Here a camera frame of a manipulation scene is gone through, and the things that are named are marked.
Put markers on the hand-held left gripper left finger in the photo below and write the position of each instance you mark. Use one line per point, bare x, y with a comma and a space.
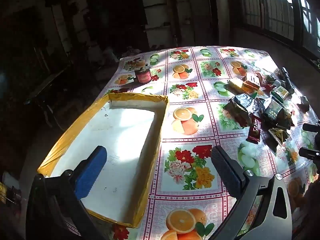
91, 172

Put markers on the red jar with cork lid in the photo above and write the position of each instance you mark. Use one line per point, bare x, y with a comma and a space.
143, 76

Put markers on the dark crumpled packet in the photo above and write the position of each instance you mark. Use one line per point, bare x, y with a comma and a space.
303, 103

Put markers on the black flashlight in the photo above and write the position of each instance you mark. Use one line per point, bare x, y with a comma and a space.
288, 81

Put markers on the dark green triangular packet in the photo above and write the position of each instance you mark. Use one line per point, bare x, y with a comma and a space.
273, 115

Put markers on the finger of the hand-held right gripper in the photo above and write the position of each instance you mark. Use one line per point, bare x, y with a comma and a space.
311, 127
308, 153

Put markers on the dark red snack packet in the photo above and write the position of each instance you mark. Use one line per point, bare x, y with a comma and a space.
265, 82

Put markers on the barred window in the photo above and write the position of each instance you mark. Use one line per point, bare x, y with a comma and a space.
275, 5

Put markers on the fruit and flower print tablecloth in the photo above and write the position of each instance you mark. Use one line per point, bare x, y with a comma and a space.
212, 135

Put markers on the small green packet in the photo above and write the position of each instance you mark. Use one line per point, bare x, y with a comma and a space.
280, 92

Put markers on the silver green foil packet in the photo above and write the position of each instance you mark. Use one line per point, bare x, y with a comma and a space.
241, 106

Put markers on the yellow label cracker packet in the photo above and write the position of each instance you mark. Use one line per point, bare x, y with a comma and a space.
236, 84

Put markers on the brown candy bar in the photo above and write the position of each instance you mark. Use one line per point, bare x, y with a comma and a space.
255, 130

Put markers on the orange striped wafer packet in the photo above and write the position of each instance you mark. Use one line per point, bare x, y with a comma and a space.
251, 83

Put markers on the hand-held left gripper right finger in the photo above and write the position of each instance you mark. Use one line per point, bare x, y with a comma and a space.
225, 170

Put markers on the yellow cardboard box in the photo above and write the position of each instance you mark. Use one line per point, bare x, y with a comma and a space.
120, 135

